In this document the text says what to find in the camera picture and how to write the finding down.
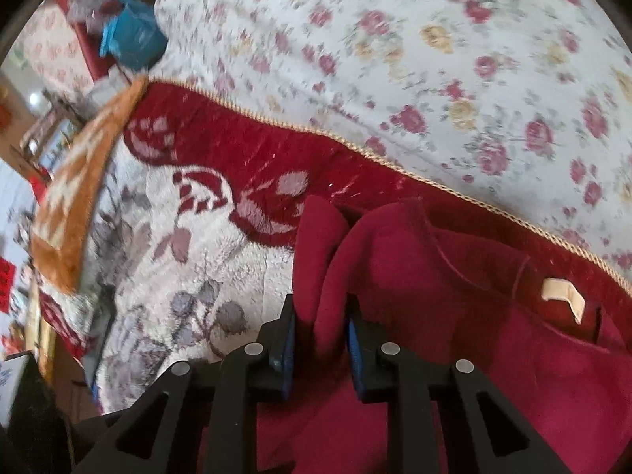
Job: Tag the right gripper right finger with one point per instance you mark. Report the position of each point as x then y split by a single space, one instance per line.
441 418

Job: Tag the red and white plush blanket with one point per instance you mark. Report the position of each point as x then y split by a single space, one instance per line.
192 237

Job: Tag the white floral quilt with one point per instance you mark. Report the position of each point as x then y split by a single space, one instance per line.
523 104

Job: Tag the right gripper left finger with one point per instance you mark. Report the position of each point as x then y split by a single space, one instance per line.
200 416

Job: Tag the dark red small garment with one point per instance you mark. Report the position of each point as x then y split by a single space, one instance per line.
556 342

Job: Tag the blue plastic bag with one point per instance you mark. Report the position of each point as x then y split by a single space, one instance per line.
133 37

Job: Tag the orange checkered plush cloth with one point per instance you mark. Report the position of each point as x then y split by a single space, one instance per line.
61 223

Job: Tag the clear plastic bag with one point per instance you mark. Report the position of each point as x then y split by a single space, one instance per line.
93 14

